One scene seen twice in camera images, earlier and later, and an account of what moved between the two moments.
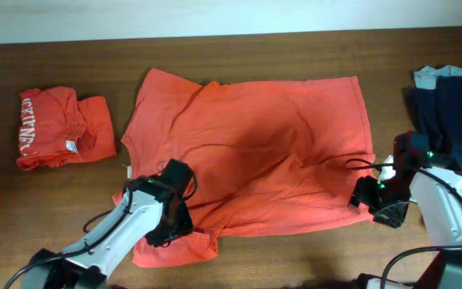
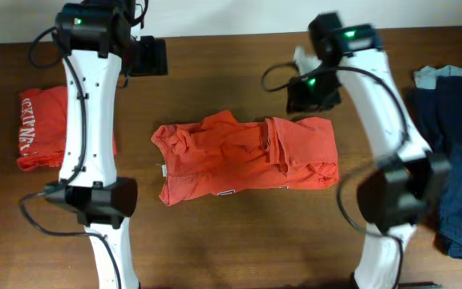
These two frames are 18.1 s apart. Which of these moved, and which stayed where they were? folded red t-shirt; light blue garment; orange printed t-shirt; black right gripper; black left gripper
Moved: black right gripper; orange printed t-shirt; black left gripper
Stayed: folded red t-shirt; light blue garment
